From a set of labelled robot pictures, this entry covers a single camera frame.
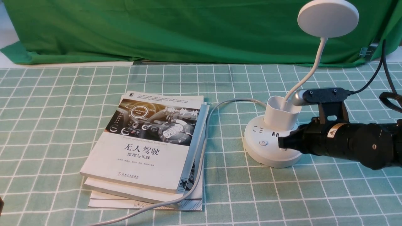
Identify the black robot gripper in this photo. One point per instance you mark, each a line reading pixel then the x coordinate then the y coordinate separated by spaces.
pixel 374 145

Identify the white desk lamp with sockets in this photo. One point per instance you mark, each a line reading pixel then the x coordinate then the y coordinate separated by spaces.
pixel 320 18

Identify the middle white book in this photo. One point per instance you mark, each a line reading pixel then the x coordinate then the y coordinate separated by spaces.
pixel 194 150

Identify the metal binder clip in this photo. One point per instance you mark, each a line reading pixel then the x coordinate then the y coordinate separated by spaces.
pixel 367 53

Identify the bottom white book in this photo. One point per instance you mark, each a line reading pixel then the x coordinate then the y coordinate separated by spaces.
pixel 192 203

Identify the top white self-driving book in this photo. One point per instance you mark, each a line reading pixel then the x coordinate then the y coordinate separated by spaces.
pixel 148 142

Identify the green checkered tablecloth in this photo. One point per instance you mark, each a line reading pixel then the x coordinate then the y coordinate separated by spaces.
pixel 52 117

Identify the green backdrop cloth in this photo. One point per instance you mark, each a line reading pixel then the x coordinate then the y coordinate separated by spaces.
pixel 197 31

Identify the dark object at left edge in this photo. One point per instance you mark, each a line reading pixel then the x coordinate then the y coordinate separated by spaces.
pixel 1 205

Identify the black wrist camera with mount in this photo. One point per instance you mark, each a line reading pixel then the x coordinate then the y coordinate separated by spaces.
pixel 330 102

